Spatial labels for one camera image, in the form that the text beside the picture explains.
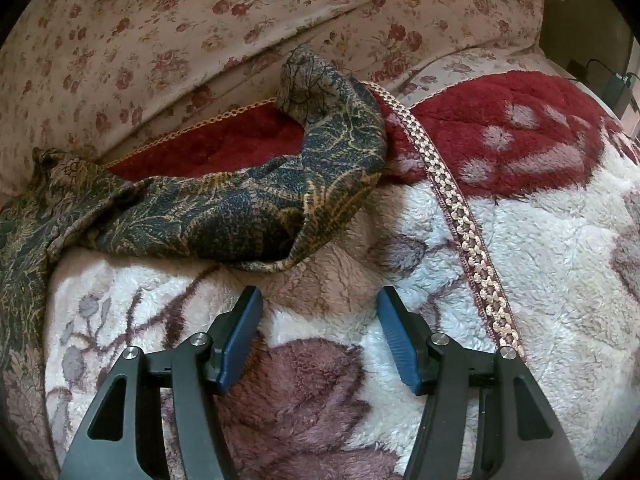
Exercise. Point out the rose print quilt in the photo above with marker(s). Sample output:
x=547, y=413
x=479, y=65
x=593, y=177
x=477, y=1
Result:
x=200, y=35

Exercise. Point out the red and white fleece blanket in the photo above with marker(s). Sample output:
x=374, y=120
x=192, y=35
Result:
x=550, y=260

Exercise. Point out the dark floral patterned cloth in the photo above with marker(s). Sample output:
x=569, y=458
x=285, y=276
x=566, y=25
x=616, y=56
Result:
x=225, y=210

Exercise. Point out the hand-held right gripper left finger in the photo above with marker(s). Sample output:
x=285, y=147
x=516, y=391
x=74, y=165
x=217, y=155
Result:
x=242, y=340

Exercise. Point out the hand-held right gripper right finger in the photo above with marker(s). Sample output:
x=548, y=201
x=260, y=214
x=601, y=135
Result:
x=395, y=336

